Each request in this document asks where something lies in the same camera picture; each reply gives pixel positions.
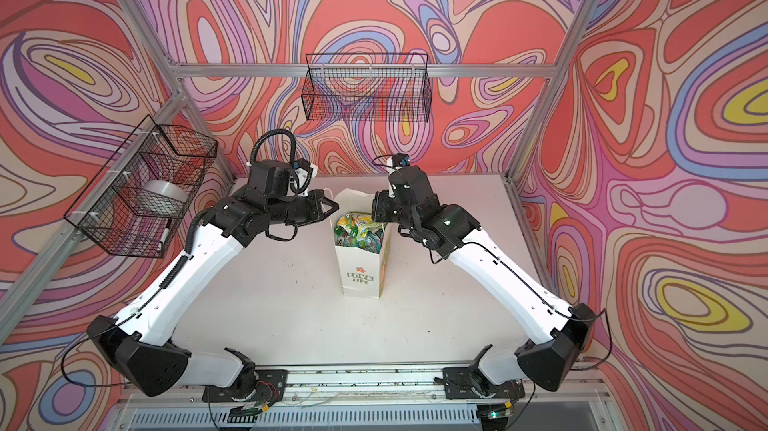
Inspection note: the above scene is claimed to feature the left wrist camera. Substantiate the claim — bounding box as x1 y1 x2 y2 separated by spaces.
294 158 317 194

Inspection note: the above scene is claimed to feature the white tape roll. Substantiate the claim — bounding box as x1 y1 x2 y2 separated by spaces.
137 180 188 218

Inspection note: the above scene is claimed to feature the black wire basket back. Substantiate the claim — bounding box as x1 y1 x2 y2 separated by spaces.
301 52 433 123

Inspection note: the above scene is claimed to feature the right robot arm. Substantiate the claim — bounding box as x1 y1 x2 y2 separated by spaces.
372 155 600 392

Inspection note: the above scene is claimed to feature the black wire basket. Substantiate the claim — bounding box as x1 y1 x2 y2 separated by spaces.
64 116 218 259
301 52 433 123

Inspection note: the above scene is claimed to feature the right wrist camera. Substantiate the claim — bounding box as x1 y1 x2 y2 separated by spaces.
390 153 411 169

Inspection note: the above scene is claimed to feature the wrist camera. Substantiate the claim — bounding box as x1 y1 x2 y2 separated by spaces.
390 153 411 169
294 158 317 194

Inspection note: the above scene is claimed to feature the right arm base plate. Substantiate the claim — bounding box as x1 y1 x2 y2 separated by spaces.
435 366 526 402

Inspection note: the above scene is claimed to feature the black wire basket left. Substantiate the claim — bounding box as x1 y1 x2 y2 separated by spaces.
64 116 218 259

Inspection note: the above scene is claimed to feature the illustrated paper gift bag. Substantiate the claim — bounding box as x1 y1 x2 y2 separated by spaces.
331 189 394 299

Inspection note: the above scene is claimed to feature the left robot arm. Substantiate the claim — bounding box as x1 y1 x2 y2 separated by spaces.
87 129 339 401

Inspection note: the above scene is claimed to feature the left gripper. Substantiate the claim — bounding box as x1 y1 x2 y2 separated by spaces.
265 190 342 228

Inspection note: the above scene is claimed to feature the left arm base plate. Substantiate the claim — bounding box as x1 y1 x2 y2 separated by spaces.
202 369 288 404

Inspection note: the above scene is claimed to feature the marker pen in basket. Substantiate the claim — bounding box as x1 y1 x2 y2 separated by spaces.
157 227 168 254

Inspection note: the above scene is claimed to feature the green Fox's bag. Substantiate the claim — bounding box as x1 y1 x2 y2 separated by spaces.
333 212 385 254

